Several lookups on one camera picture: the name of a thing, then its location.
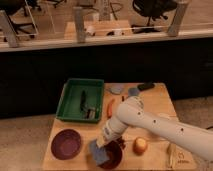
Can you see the blue sponge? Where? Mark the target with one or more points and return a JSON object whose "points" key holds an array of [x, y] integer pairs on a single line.
{"points": [[99, 154]]}

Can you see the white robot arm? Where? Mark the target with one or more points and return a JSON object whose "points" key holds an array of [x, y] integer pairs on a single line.
{"points": [[130, 113]]}

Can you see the red bowl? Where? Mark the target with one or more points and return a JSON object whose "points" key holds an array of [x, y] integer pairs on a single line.
{"points": [[114, 153]]}

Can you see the grey round lid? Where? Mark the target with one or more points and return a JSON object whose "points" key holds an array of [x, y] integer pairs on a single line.
{"points": [[117, 89]]}

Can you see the orange carrot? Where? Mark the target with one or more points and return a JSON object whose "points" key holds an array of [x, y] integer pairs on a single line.
{"points": [[109, 108]]}

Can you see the dark utensil in tray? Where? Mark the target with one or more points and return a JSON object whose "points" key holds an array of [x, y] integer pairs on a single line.
{"points": [[89, 112]]}

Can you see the black remote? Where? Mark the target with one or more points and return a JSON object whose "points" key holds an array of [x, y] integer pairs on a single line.
{"points": [[145, 86]]}

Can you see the green plastic tray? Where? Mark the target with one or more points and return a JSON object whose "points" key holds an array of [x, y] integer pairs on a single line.
{"points": [[69, 105]]}

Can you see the dark grape bunch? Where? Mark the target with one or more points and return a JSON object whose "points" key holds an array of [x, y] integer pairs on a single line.
{"points": [[121, 142]]}

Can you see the black office chair right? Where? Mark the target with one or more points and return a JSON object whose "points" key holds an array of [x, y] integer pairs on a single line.
{"points": [[153, 9]]}

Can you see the black office chair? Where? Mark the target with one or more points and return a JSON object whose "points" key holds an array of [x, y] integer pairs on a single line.
{"points": [[153, 9], [11, 7]]}

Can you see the black office chair left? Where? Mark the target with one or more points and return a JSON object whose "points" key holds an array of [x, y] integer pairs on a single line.
{"points": [[11, 7]]}

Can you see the grey post centre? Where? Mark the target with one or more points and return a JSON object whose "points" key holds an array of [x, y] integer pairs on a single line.
{"points": [[79, 24]]}

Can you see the grey post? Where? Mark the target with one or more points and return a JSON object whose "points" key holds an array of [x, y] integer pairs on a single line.
{"points": [[8, 30], [174, 28], [79, 24]]}

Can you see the grey post right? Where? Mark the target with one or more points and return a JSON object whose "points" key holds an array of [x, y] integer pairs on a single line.
{"points": [[174, 28]]}

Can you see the grey post left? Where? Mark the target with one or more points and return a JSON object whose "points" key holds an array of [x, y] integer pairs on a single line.
{"points": [[8, 30]]}

